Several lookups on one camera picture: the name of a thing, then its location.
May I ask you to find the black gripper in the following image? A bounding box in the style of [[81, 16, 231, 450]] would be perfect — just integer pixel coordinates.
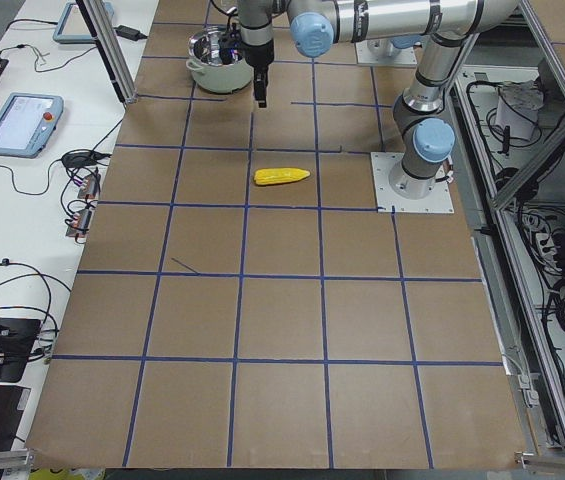
[[243, 40, 275, 108]]

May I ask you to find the yellow corn cob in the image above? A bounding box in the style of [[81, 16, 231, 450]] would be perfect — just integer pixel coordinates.
[[253, 167, 311, 187]]

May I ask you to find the pale green cooking pot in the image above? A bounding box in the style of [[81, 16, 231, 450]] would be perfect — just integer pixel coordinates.
[[186, 26, 253, 94]]

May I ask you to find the black power adapter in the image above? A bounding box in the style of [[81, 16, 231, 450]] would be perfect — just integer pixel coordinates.
[[114, 25, 147, 41]]

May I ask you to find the teach pendant far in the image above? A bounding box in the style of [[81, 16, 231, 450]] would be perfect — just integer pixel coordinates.
[[53, 2, 94, 44]]

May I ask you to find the teach pendant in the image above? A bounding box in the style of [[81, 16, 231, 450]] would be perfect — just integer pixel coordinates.
[[53, 2, 94, 44], [0, 92, 64, 158]]

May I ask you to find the upper usb hub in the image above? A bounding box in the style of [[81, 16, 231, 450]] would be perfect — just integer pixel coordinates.
[[78, 172, 101, 200]]

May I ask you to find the usb hub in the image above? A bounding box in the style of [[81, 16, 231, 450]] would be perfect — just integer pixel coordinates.
[[78, 172, 101, 200], [65, 208, 93, 239]]

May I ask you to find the lower usb hub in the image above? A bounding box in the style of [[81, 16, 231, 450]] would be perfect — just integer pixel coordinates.
[[65, 208, 93, 239]]

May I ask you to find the teach pendant near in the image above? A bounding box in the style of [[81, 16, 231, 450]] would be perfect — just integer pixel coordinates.
[[0, 92, 64, 158]]

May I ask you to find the white paper bag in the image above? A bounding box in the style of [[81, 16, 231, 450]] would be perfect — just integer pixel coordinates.
[[495, 81, 544, 141]]

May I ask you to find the aluminium diagonal strut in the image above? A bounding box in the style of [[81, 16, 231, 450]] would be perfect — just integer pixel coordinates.
[[491, 115, 565, 211]]

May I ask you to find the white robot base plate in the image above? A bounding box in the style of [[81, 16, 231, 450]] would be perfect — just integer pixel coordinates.
[[371, 152, 454, 214]]

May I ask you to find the aluminium frame post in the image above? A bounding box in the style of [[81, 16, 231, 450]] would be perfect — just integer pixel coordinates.
[[76, 0, 137, 105]]

